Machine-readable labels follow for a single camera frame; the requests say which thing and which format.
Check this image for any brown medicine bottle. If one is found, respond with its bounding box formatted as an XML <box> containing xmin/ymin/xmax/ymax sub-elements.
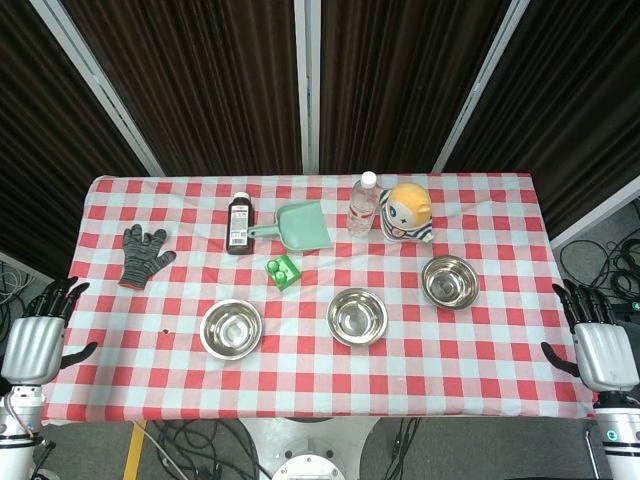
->
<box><xmin>227</xmin><ymin>191</ymin><xmax>256</xmax><ymax>256</ymax></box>

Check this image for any black floor cable bundle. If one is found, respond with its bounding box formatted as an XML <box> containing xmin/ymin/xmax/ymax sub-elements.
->
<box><xmin>557</xmin><ymin>214</ymin><xmax>640</xmax><ymax>304</ymax></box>
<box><xmin>142</xmin><ymin>418</ymin><xmax>274</xmax><ymax>480</ymax></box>

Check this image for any stainless steel bowl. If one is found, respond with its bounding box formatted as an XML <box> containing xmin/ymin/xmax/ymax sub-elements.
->
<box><xmin>420</xmin><ymin>255</ymin><xmax>481</xmax><ymax>310</ymax></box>
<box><xmin>199</xmin><ymin>298</ymin><xmax>265</xmax><ymax>360</ymax></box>
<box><xmin>326</xmin><ymin>287</ymin><xmax>390</xmax><ymax>347</ymax></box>

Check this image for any green toy building brick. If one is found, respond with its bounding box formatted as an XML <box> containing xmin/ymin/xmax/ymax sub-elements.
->
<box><xmin>265</xmin><ymin>254</ymin><xmax>302</xmax><ymax>291</ymax></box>

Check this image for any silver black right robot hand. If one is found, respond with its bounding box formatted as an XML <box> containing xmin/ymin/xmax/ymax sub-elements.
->
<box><xmin>540</xmin><ymin>280</ymin><xmax>640</xmax><ymax>392</ymax></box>

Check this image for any dark brown partition panel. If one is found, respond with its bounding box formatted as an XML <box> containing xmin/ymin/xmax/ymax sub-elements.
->
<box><xmin>319</xmin><ymin>0</ymin><xmax>512</xmax><ymax>174</ymax></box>
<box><xmin>0</xmin><ymin>0</ymin><xmax>151</xmax><ymax>281</ymax></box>
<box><xmin>444</xmin><ymin>0</ymin><xmax>640</xmax><ymax>236</ymax></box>
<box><xmin>62</xmin><ymin>0</ymin><xmax>305</xmax><ymax>176</ymax></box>

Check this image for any red white checked tablecloth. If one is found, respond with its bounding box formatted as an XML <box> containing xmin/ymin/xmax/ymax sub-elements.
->
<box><xmin>42</xmin><ymin>173</ymin><xmax>599</xmax><ymax>421</ymax></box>

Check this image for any grey floor cable bundle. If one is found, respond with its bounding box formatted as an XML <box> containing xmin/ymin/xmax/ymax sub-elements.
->
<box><xmin>0</xmin><ymin>259</ymin><xmax>39</xmax><ymax>351</ymax></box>

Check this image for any mint green plastic dustpan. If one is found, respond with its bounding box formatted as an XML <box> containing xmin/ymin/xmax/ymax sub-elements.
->
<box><xmin>246</xmin><ymin>201</ymin><xmax>335</xmax><ymax>253</ymax></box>

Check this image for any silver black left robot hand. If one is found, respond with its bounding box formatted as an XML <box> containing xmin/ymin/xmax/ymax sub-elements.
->
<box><xmin>0</xmin><ymin>276</ymin><xmax>100</xmax><ymax>387</ymax></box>

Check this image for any yellow plush toy striped shirt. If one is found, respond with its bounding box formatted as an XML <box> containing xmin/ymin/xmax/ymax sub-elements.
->
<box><xmin>379</xmin><ymin>182</ymin><xmax>434</xmax><ymax>245</ymax></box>

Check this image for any grey striped knit glove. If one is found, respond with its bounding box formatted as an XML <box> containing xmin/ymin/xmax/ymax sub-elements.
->
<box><xmin>118</xmin><ymin>223</ymin><xmax>178</xmax><ymax>291</ymax></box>

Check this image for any grey aluminium partition post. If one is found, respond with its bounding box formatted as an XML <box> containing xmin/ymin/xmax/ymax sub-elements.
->
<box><xmin>293</xmin><ymin>0</ymin><xmax>322</xmax><ymax>175</ymax></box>
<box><xmin>431</xmin><ymin>0</ymin><xmax>532</xmax><ymax>174</ymax></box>
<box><xmin>28</xmin><ymin>0</ymin><xmax>166</xmax><ymax>177</ymax></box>

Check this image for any clear plastic water bottle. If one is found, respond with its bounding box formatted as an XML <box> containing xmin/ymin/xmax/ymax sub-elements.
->
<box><xmin>347</xmin><ymin>171</ymin><xmax>380</xmax><ymax>239</ymax></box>

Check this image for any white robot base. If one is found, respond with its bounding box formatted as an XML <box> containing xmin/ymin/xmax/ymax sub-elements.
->
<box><xmin>234</xmin><ymin>417</ymin><xmax>381</xmax><ymax>480</ymax></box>

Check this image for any yellow floor tape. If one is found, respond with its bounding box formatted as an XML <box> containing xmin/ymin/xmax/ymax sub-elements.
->
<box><xmin>122</xmin><ymin>419</ymin><xmax>148</xmax><ymax>480</ymax></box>

